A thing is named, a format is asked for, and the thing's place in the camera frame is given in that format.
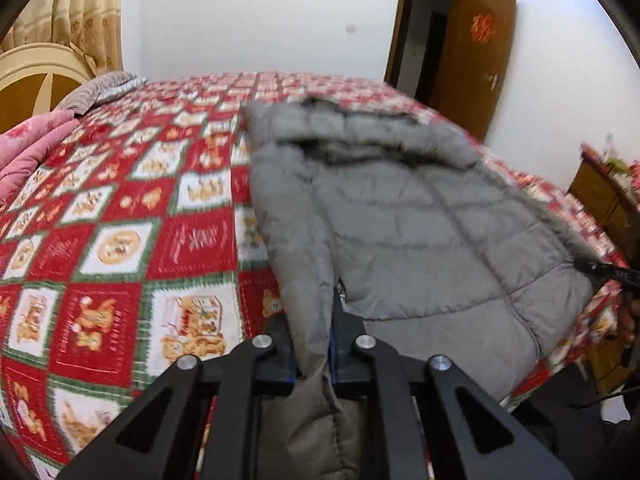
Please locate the wooden dresser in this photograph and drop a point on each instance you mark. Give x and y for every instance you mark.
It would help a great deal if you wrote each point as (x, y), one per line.
(595, 190)

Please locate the red paper door decoration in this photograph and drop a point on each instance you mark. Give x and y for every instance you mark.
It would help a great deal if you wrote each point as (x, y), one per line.
(482, 27)

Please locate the pink folded blanket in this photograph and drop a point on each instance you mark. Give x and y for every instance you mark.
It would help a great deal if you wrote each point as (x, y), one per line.
(25, 150)

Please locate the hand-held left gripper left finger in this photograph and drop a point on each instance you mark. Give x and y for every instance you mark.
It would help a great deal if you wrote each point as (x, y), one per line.
(280, 355)

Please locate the brown wooden door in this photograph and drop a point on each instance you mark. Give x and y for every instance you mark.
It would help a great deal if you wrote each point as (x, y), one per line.
(470, 70)

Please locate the dark wooden door frame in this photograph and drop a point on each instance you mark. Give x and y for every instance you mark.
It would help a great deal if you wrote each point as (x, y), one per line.
(395, 35)

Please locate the beige curtain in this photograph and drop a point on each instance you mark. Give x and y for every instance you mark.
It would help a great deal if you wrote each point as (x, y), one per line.
(75, 10)

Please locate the cream and wood headboard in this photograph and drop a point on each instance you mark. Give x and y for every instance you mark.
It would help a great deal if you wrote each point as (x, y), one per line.
(30, 70)

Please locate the striped pillow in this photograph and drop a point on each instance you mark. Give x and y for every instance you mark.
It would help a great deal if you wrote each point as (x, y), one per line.
(95, 90)

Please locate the person's right hand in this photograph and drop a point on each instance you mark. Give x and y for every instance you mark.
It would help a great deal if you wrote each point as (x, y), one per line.
(629, 322)

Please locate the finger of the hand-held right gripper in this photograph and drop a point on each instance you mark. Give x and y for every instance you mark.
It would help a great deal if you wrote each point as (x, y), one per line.
(607, 271)

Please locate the grey puffer jacket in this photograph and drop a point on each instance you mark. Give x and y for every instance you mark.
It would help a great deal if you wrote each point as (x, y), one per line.
(400, 220)

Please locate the red patterned bedspread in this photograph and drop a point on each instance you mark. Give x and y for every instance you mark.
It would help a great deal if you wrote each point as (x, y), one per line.
(125, 240)

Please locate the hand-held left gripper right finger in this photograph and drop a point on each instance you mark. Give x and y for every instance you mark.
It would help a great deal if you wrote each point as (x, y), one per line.
(345, 355)

